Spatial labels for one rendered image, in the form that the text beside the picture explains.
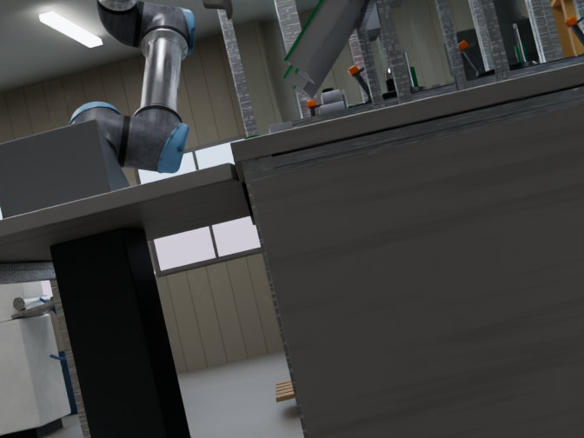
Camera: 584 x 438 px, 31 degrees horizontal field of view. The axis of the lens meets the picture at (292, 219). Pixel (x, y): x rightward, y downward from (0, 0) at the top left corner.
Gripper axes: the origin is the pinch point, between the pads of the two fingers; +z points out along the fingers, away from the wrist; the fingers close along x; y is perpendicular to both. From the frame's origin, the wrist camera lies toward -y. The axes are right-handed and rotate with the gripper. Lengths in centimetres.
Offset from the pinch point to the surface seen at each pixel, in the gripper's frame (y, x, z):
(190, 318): 96, -884, 72
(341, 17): -17.4, 43.1, 16.4
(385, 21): -24, 49, 20
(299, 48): -9.2, 43.0, 19.9
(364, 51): -23.7, 16.0, 17.6
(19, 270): 60, -20, 42
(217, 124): 23, -871, -119
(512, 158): -34, 70, 48
